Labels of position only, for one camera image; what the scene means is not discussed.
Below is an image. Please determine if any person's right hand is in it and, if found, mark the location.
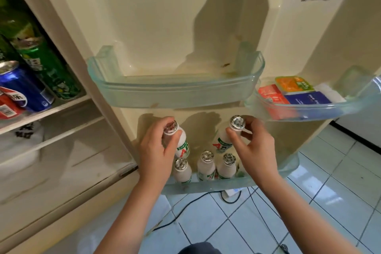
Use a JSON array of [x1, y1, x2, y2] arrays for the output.
[[225, 115, 282, 187]]

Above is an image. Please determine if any person's left hand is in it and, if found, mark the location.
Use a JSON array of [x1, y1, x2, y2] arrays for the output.
[[139, 116, 183, 192]]

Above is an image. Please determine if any white refrigerator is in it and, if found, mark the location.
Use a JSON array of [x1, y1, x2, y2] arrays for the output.
[[0, 0, 381, 254]]

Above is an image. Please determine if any green Sprite can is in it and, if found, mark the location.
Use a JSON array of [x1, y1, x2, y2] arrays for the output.
[[12, 36, 83, 101]]

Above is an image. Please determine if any blue Pepsi can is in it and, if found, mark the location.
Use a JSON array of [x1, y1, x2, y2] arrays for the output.
[[0, 60, 56, 113]]

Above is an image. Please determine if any green tea bottle lime cap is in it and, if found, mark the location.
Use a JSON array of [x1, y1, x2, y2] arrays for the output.
[[0, 33, 21, 64], [0, 0, 42, 43]]

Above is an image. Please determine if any person's right forearm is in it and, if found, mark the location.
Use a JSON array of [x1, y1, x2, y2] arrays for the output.
[[259, 173, 362, 254]]

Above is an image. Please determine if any person's left forearm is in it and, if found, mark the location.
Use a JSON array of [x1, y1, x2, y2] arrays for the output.
[[94, 179, 167, 254]]

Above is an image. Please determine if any glass fridge shelf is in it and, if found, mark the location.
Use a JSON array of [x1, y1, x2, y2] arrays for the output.
[[0, 93, 93, 135]]

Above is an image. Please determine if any white power strip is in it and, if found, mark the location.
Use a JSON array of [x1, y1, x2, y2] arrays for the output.
[[221, 188, 242, 199]]

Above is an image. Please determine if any deep clear door bin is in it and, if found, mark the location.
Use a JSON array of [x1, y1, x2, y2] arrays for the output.
[[162, 131, 300, 195]]

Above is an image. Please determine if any red packet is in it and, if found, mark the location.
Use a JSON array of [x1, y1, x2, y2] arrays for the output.
[[257, 84, 298, 120]]

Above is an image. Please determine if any small clear door bin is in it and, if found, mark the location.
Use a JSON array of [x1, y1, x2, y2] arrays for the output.
[[244, 65, 381, 122], [87, 42, 266, 110]]

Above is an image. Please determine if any white blue packet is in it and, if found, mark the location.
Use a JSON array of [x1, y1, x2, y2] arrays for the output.
[[284, 91, 333, 106]]

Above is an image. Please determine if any orange packet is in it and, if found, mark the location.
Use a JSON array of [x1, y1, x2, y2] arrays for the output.
[[274, 75, 316, 96]]

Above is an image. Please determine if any glass crisper cover shelf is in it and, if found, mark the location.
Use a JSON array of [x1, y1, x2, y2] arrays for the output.
[[0, 115, 105, 168]]

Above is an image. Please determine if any white sink base cabinet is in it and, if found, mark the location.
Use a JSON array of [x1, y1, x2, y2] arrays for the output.
[[330, 105, 381, 150]]

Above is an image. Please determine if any printed clear plastic bag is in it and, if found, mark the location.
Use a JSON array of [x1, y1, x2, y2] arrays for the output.
[[0, 121, 45, 156]]

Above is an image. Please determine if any thick black power cable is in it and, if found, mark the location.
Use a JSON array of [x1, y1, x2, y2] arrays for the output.
[[146, 190, 242, 233]]

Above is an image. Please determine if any thin black cable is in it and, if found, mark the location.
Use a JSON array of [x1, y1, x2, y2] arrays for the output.
[[247, 187, 289, 254]]

